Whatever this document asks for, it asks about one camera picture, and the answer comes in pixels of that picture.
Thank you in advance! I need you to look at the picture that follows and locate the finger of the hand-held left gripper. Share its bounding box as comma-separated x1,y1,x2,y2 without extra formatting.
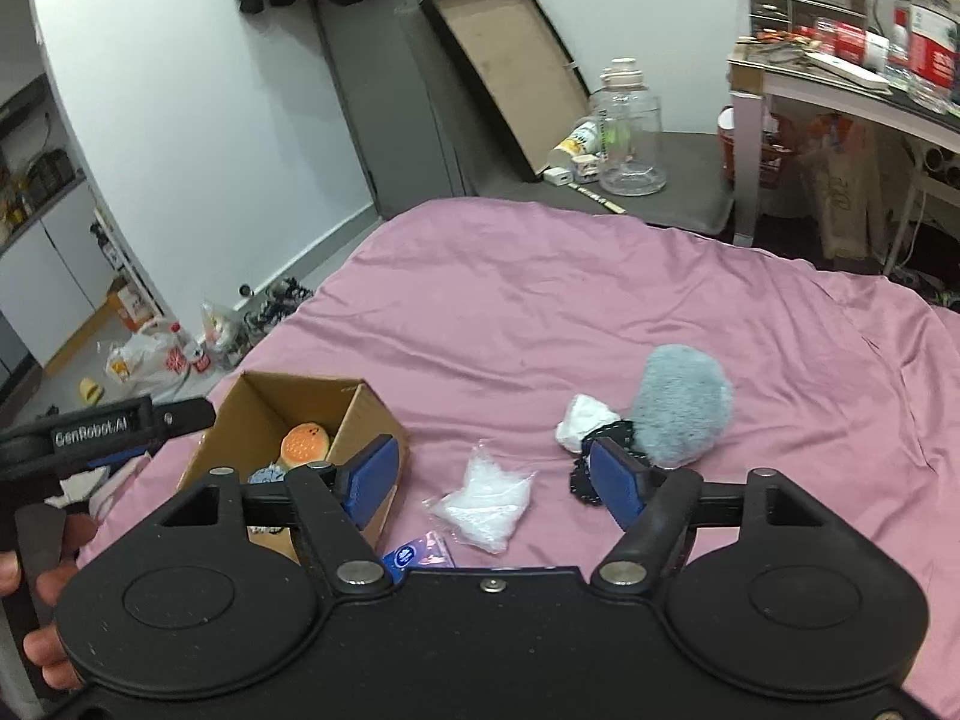
146,397,218,442

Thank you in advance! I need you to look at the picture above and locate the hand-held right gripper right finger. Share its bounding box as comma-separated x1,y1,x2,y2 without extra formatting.
587,438,817,592

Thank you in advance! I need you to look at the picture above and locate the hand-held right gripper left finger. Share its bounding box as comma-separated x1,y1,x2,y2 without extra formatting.
154,433,403,595

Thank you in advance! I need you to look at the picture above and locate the black lace cloth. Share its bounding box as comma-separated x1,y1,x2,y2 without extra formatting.
568,420,653,509

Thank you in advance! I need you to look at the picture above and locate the brown cardboard box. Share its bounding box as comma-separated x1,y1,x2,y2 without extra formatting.
175,371,410,565

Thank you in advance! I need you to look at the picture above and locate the white cloth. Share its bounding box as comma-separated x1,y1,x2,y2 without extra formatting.
555,394,623,455

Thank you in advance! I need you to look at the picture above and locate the grey fluffy plush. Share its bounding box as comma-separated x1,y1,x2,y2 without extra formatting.
628,345,734,467

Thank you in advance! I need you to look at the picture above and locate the clear plastic bag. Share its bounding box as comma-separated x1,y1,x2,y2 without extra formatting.
421,441,538,556

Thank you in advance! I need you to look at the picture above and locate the person's left hand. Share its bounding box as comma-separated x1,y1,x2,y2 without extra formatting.
0,516,100,692

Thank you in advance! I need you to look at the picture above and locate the white plastic shopping bag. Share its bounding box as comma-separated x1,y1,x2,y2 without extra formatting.
105,319,188,395

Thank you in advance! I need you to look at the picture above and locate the orange burger plush toy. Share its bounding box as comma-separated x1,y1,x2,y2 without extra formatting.
276,424,332,470

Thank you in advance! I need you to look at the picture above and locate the blue foil packet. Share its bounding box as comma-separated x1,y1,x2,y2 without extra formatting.
381,531,458,586

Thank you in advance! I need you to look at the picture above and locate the white cabinet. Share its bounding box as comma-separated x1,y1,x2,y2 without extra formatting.
0,75,170,406

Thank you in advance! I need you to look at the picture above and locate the pink bed sheet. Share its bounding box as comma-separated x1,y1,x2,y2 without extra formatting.
75,197,960,717

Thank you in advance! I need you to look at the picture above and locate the thin white ruler stick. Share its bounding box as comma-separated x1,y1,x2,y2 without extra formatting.
571,184,627,215

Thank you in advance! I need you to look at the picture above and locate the yellow white bottle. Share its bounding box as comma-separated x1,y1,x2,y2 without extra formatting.
547,120,601,170

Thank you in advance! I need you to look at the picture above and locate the large clear water jar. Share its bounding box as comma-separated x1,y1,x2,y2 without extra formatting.
589,58,668,196

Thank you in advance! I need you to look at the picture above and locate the red white cup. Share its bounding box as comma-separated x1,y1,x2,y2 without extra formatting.
716,106,740,182

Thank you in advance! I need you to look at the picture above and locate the brown paper bag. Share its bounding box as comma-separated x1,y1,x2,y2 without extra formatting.
799,124,890,260

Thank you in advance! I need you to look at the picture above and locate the large flat cardboard tray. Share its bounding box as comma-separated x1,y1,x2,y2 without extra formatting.
420,0,593,182

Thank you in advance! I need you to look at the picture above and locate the white desk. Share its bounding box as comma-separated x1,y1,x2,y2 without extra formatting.
727,52,960,275

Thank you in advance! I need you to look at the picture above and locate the white power strip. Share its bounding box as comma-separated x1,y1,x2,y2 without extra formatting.
804,52,897,95

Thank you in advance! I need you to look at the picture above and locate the red label plastic bottle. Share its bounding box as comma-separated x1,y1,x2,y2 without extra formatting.
906,0,960,113

